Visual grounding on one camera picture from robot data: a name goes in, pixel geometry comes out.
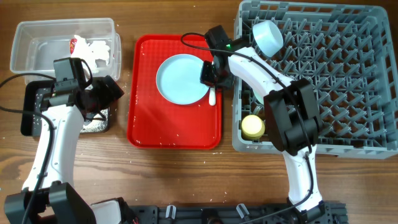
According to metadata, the yellow plastic cup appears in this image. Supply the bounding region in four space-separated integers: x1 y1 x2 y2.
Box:
241 114 266 140

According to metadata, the grey dishwasher rack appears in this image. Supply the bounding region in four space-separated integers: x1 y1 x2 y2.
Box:
234 1 397 159

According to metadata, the large light blue plate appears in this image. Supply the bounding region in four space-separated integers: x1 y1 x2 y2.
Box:
156 54 210 105

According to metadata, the white napkin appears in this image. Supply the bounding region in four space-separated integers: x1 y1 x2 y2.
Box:
71 35 111 73

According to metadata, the white plastic spoon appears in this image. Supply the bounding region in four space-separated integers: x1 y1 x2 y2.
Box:
208 88 216 106

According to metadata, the black waste tray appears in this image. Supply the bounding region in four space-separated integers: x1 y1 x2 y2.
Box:
21 80 109 136

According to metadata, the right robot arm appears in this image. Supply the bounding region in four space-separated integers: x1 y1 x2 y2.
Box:
200 26 326 223

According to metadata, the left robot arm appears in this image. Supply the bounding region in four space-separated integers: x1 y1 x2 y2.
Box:
4 57 126 223

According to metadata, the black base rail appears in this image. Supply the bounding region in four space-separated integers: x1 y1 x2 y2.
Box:
130 202 349 224

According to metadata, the red snack wrapper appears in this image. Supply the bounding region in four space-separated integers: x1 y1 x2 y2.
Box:
69 38 77 54

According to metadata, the red serving tray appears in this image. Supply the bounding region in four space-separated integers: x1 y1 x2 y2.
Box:
126 34 223 150

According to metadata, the light blue bowl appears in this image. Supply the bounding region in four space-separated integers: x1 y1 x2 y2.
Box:
252 21 284 57

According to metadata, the clear plastic waste bin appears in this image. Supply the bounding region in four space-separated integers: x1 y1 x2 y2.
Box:
10 17 122 81

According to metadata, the light green bowl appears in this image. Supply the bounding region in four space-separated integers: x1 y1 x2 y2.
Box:
253 90 264 105

